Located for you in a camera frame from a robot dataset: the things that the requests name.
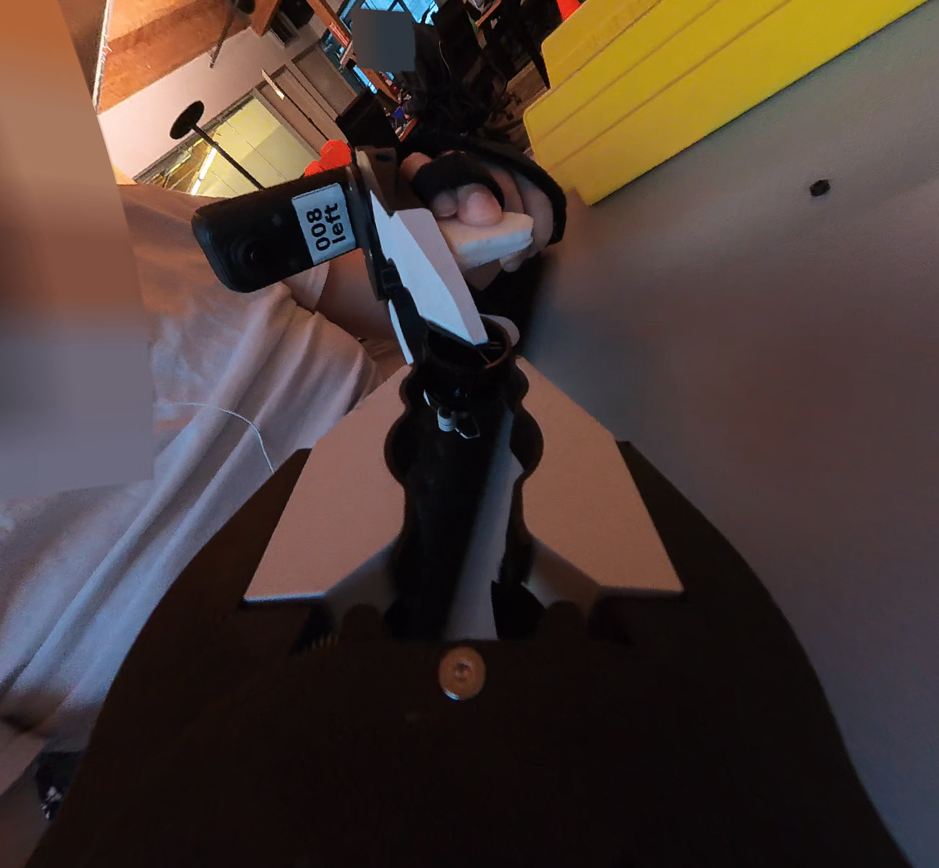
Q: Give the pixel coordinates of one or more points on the black toy wheel with axle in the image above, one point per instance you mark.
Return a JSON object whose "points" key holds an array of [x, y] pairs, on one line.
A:
{"points": [[458, 384]]}

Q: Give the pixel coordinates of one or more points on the person's pale shirt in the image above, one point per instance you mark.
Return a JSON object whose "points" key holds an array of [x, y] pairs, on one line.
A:
{"points": [[220, 384]]}

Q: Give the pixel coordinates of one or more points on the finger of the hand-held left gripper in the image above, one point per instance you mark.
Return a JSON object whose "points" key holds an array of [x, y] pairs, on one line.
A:
{"points": [[407, 329], [433, 274]]}

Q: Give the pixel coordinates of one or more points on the person's left hand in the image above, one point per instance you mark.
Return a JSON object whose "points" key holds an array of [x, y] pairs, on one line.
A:
{"points": [[477, 208]]}

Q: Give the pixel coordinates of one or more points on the grey desk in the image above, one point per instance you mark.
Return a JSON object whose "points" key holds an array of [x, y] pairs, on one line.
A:
{"points": [[770, 369]]}

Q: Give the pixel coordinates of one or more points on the person's left forearm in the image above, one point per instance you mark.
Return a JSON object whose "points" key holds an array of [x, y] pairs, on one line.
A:
{"points": [[352, 303]]}

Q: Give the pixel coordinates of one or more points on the orange object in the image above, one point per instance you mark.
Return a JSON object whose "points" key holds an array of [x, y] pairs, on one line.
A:
{"points": [[326, 158]]}

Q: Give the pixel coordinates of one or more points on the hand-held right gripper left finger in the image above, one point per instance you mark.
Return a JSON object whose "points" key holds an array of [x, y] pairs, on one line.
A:
{"points": [[330, 516]]}

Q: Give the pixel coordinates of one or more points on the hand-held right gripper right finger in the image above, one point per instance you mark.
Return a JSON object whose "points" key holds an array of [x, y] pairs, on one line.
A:
{"points": [[587, 516]]}

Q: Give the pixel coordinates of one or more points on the black round-base stand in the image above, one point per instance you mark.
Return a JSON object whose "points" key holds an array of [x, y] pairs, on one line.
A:
{"points": [[189, 118]]}

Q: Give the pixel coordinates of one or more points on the yellow plastic bin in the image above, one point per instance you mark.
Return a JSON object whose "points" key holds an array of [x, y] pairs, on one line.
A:
{"points": [[697, 61]]}

